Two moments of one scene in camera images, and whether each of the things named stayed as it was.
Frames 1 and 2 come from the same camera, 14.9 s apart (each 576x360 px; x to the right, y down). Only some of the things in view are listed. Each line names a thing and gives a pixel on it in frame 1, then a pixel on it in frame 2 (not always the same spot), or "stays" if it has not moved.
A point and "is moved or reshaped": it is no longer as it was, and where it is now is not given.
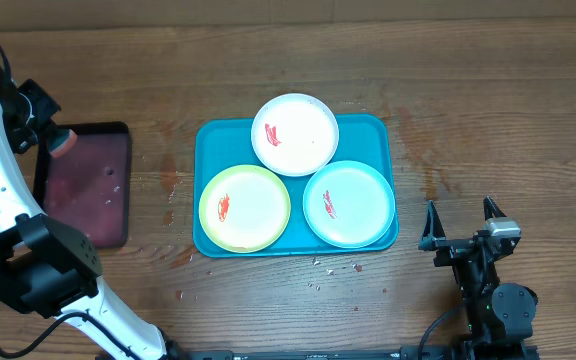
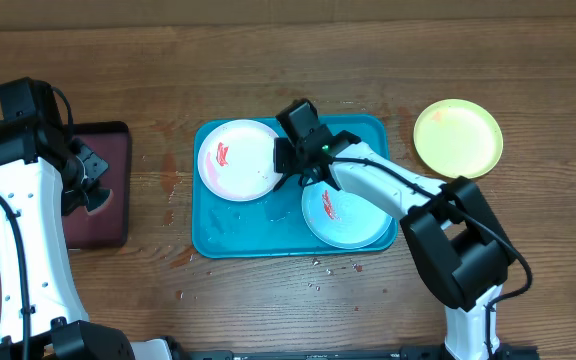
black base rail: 417,353 stays
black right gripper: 454,247 -> 283,160
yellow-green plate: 244,208 -> 458,137
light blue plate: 349,204 stays
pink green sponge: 60,141 is moved or reshaped
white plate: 294,135 is moved or reshaped
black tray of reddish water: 88,189 stays
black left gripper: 23,139 -> 95,166
